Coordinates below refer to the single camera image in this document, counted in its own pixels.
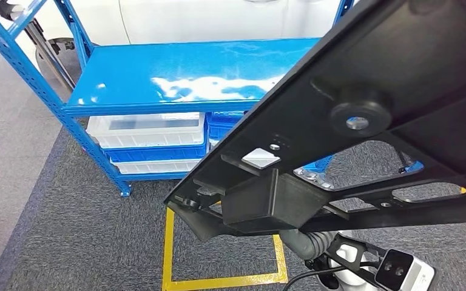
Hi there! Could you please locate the black camera cable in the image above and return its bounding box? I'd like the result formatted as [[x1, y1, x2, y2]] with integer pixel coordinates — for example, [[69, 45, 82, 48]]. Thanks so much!
[[282, 265, 350, 291]]

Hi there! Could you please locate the blue metal shelf rack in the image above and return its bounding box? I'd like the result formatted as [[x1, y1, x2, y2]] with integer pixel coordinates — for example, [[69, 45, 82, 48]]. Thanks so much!
[[0, 0, 354, 198]]

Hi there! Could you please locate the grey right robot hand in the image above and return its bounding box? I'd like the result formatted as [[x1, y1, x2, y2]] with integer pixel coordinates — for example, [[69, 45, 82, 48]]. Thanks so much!
[[293, 167, 334, 190]]

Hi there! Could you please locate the shallow white plastic bin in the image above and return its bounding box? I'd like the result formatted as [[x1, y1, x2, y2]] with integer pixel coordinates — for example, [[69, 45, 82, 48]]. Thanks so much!
[[110, 158, 203, 175]]

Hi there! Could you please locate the white car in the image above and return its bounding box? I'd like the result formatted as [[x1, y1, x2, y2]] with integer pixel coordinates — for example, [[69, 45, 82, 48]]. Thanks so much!
[[0, 0, 348, 45]]

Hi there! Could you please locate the open blue plastic bin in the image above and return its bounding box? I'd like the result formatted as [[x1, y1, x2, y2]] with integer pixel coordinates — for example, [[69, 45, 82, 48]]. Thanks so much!
[[206, 111, 246, 141]]

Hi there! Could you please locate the black plastic plate frame part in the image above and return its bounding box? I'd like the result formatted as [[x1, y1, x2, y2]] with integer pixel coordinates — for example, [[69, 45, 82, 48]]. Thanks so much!
[[163, 0, 466, 244]]

